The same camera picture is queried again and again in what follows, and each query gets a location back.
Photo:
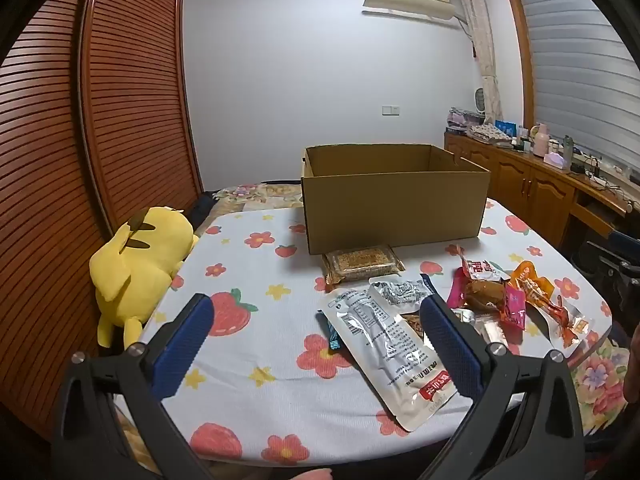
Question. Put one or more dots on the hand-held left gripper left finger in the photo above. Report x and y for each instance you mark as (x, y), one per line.
(182, 345)

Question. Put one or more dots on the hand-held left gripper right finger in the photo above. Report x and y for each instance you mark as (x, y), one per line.
(445, 345)

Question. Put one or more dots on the white long snack packet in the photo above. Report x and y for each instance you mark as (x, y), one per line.
(390, 355)

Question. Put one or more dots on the pink packet brown meat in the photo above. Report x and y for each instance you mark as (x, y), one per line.
(482, 294)

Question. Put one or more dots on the silver foil packet grey print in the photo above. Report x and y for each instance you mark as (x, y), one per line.
(400, 292)

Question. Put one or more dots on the red white snack packet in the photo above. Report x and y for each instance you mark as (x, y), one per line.
(482, 268)

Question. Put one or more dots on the orange snack packet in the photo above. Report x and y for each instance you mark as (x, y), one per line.
(527, 277)

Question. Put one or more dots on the sesame cake packet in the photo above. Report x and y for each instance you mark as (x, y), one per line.
(360, 262)

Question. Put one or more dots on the brown cardboard box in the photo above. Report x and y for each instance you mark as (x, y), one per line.
(395, 210)

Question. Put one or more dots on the person's left hand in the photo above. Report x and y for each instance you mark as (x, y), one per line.
(312, 475)

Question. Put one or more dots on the small white pink packet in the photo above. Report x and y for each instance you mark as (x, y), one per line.
(492, 331)

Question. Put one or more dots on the yellow plush toy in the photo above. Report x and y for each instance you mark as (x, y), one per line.
(145, 260)

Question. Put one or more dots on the fruit print tablecloth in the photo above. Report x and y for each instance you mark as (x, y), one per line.
(270, 280)

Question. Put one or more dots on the floral quilt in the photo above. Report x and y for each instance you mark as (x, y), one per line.
(260, 192)

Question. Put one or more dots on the wooden cabinet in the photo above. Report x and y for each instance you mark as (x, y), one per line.
(510, 175)

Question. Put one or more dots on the black chair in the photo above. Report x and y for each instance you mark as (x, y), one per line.
(612, 265)

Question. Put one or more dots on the pink tissue box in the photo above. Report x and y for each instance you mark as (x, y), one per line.
(555, 161)

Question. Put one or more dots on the patterned folded cloth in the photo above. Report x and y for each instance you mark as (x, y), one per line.
(487, 133)

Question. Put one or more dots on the pink thermos jug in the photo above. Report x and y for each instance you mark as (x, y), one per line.
(540, 142)

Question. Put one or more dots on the blue box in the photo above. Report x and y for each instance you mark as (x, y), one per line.
(506, 127)

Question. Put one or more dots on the purple folded cloth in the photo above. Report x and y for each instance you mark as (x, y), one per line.
(460, 119)

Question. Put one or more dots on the power strip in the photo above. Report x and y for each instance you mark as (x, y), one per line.
(592, 172)

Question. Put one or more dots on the wooden louvred wardrobe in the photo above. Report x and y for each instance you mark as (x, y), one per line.
(125, 110)

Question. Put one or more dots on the small white fan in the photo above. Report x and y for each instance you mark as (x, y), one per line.
(480, 99)

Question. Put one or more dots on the patterned curtain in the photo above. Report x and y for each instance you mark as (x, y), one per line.
(482, 50)

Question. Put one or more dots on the grey window blind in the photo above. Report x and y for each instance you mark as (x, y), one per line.
(575, 60)

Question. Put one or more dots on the white wall switch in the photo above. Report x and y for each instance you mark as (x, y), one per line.
(390, 110)

